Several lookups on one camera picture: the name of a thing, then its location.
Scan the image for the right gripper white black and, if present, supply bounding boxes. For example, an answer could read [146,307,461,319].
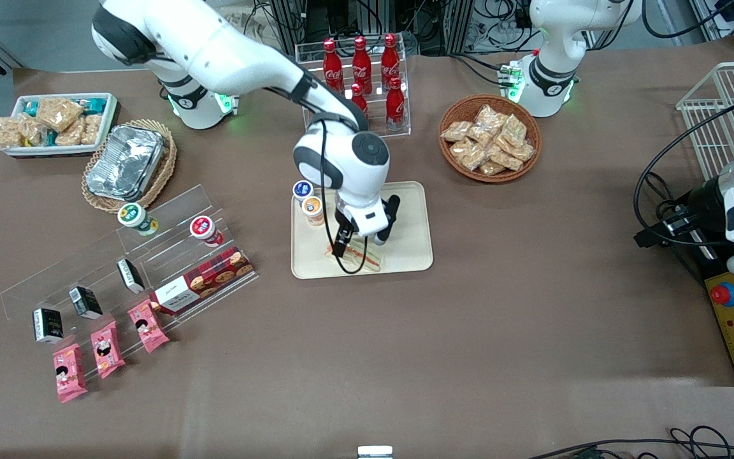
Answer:
[333,196,394,258]

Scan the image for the triangular sandwich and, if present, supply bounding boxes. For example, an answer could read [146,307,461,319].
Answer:
[324,237,383,274]

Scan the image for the beige plastic serving tray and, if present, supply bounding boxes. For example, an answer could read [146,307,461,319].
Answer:
[291,182,434,280]

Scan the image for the white rectangular snack tray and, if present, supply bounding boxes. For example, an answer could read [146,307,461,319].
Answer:
[5,93,119,158]

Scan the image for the orange lid cup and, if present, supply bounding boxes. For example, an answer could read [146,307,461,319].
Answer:
[301,196,327,228]

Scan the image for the clear acrylic bottle rack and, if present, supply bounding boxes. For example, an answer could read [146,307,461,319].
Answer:
[295,35,412,147]

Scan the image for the brown table cover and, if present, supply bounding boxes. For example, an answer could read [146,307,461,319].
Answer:
[0,35,734,459]

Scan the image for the red lid cup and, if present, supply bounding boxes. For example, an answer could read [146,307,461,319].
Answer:
[189,215,224,248]

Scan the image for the red plaid cookie box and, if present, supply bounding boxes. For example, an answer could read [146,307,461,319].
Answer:
[150,247,256,316]

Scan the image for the clear acrylic stepped display stand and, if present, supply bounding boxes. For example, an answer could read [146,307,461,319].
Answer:
[1,184,259,386]

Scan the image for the round brown wicker basket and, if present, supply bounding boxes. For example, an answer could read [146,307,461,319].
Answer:
[438,94,542,184]

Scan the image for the oval light wicker basket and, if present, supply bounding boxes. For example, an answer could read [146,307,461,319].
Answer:
[82,119,178,214]

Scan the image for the green lid cup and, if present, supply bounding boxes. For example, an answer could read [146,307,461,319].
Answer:
[117,203,159,236]

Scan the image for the pink snack packet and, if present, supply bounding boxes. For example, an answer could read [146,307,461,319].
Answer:
[52,343,88,404]
[127,299,170,353]
[90,321,126,379]

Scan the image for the small black box white side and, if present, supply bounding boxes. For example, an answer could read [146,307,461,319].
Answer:
[117,258,145,294]
[68,286,103,320]
[32,308,64,345]

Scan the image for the crumpled beige packing paper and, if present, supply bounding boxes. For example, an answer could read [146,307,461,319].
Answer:
[214,5,286,52]

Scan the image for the stacked aluminium foil containers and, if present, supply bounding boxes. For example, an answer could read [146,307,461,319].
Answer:
[85,125,165,202]

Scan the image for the clear bag puffed rice snack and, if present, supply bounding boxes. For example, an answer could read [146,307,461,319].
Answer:
[20,115,48,146]
[55,120,85,147]
[0,117,24,151]
[36,97,85,133]
[80,113,103,146]

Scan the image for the black left wrist camera cable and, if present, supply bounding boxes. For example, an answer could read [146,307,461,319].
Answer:
[633,102,734,249]

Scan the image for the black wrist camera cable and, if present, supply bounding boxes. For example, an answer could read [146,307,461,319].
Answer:
[633,102,734,249]
[319,118,371,275]

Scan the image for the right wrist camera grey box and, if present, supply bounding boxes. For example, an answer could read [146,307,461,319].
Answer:
[373,194,401,247]

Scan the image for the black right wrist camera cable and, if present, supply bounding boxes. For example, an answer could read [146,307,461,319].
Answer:
[319,118,371,275]

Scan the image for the white wire basket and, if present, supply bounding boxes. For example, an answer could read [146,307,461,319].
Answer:
[676,61,734,182]

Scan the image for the black floor cables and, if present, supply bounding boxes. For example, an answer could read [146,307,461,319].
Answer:
[526,426,734,459]

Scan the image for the black cables at arm base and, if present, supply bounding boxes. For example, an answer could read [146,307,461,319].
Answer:
[449,53,515,87]

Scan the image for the aluminium frame rack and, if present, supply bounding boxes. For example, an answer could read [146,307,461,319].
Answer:
[270,0,473,57]

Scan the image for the tangled black cable bundle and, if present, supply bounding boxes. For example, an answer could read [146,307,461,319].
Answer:
[469,0,536,52]

